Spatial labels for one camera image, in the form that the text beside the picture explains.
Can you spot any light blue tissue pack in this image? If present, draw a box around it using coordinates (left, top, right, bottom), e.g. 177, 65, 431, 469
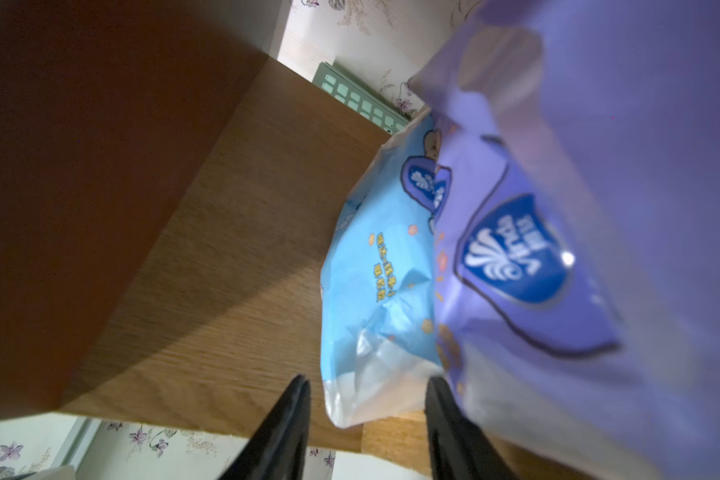
320, 113, 443, 428

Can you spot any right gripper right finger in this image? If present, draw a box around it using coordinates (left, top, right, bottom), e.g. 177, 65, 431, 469
424, 377, 518, 480

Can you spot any purple tissue pack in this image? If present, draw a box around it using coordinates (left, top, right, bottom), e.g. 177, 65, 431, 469
412, 1, 720, 479

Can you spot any wooden three-tier shelf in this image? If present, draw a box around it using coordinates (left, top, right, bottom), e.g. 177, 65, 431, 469
0, 0, 595, 480

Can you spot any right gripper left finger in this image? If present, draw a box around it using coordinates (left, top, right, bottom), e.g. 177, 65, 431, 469
218, 375, 311, 480

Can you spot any green desk file organizer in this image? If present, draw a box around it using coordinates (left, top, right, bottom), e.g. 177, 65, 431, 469
312, 62, 409, 135

